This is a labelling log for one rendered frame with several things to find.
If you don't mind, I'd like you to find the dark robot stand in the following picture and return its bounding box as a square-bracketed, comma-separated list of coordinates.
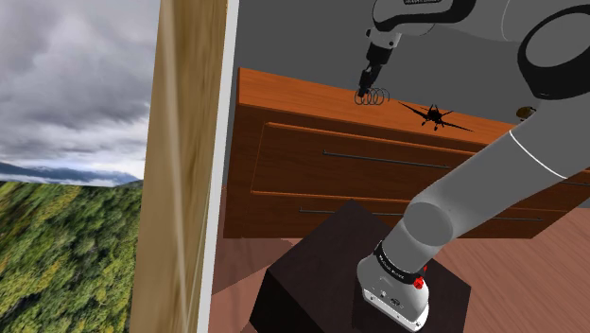
[249, 199, 472, 333]

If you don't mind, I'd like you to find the black toy airplane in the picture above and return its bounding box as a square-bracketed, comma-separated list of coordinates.
[398, 101, 475, 133]

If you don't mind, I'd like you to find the grey wire coil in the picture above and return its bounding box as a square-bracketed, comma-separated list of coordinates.
[354, 86, 391, 107]

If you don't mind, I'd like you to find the brown wooden chest of drawers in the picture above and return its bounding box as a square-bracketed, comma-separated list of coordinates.
[222, 66, 590, 240]

